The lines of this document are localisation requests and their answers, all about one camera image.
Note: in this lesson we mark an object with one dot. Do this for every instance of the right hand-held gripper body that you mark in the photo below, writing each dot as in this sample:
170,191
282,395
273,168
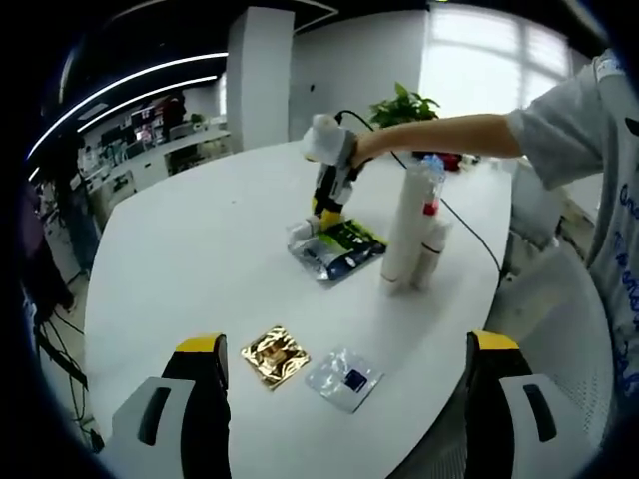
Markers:
327,142

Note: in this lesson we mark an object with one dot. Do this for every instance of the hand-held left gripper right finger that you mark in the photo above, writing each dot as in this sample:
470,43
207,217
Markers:
494,399

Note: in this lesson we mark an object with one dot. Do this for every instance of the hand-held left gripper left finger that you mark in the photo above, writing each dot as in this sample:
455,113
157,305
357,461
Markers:
199,399

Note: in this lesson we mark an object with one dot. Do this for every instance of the green black skincare sachet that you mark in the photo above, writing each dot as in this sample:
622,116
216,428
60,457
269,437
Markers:
349,254

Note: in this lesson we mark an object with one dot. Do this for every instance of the white skincare tube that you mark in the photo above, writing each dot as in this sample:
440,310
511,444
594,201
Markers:
402,234

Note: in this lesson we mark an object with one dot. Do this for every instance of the gold foil skincare sachet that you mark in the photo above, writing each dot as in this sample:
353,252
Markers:
274,356

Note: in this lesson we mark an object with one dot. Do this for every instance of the clear skincare sachet blue square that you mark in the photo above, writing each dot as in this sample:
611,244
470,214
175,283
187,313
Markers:
339,381

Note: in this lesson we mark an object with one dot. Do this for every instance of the white mesh chair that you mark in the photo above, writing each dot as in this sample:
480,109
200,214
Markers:
549,349

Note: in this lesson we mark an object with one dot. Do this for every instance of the potted green plant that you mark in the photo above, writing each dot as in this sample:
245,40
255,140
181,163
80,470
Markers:
404,107

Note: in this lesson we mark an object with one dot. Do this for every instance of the blue plastic item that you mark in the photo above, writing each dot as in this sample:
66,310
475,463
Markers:
433,160

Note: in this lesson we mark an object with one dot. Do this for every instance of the red dark bag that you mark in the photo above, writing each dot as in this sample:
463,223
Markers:
451,160

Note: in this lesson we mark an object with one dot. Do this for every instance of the white office counter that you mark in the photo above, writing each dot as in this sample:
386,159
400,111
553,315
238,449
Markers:
190,149

